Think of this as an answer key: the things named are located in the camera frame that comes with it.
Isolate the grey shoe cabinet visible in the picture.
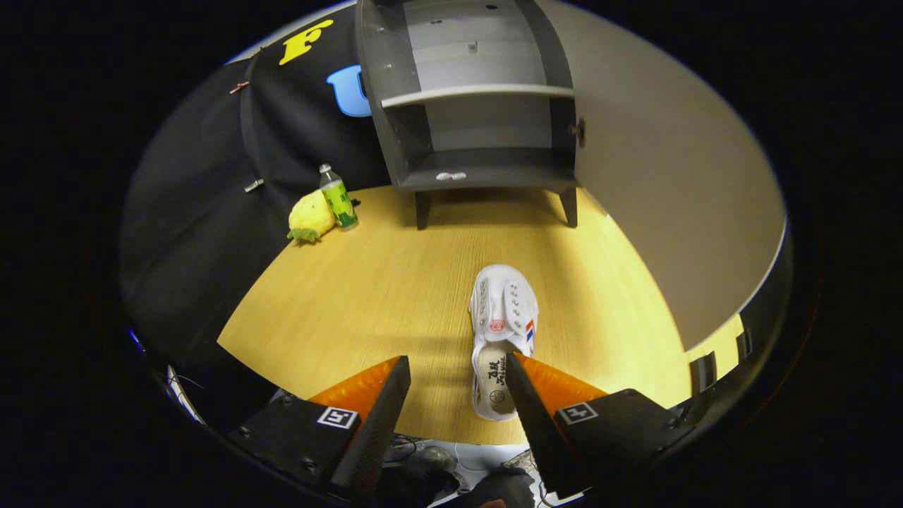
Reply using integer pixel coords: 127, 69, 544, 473
355, 0, 581, 230

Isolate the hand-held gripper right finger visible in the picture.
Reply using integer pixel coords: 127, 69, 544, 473
504, 351, 696, 498

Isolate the white canvas shoe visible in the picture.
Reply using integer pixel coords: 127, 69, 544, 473
468, 265, 540, 423

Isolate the beige shoe cabinet door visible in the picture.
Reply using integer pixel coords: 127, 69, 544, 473
536, 0, 794, 424

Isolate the black backdrop cloth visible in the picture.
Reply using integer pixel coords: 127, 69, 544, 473
120, 4, 396, 368

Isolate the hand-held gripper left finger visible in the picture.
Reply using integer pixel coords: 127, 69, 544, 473
226, 355, 412, 498

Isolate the yellow pineapple plush toy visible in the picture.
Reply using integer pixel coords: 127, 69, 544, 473
286, 189, 337, 246

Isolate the green label drink bottle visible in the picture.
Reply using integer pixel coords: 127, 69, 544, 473
319, 164, 359, 231

